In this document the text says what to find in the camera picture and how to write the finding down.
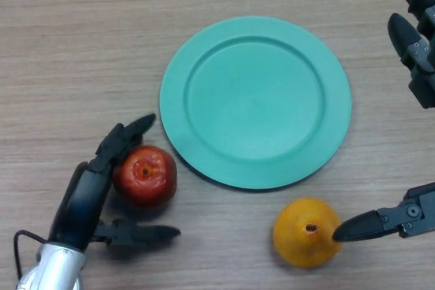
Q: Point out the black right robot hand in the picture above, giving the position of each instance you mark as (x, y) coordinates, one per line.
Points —
(380, 223)

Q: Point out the orange-yellow pear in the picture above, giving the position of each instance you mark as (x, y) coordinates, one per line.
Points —
(295, 239)

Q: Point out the green round plate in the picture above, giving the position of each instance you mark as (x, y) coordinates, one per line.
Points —
(255, 105)

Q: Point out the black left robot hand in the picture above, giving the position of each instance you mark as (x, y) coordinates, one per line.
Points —
(79, 201)

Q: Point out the red apple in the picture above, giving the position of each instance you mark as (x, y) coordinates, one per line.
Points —
(149, 174)

